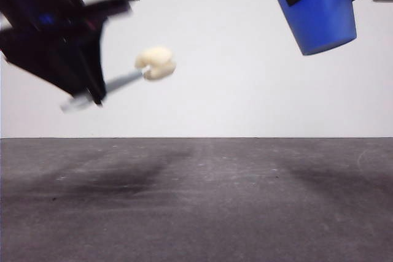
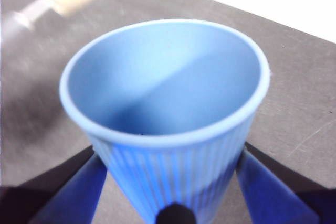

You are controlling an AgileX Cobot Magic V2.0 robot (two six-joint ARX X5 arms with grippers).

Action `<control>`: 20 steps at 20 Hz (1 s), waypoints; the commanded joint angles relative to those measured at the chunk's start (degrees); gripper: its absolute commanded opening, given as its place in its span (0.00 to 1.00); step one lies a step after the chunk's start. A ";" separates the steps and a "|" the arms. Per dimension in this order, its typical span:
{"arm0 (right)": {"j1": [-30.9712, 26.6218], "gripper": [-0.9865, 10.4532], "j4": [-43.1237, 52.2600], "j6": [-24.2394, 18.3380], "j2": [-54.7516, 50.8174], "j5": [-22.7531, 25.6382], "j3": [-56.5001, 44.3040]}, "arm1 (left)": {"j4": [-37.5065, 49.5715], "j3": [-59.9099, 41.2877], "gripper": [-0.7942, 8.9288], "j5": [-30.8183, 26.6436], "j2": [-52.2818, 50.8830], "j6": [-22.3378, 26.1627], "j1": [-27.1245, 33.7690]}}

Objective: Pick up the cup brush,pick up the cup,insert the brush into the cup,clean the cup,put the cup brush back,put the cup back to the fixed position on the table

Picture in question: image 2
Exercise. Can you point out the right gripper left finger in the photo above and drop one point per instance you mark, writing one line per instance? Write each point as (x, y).
(68, 190)

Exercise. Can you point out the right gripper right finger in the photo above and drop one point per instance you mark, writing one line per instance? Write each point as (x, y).
(273, 190)

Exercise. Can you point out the blue ribbed plastic cup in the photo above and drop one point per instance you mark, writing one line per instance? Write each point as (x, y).
(168, 82)

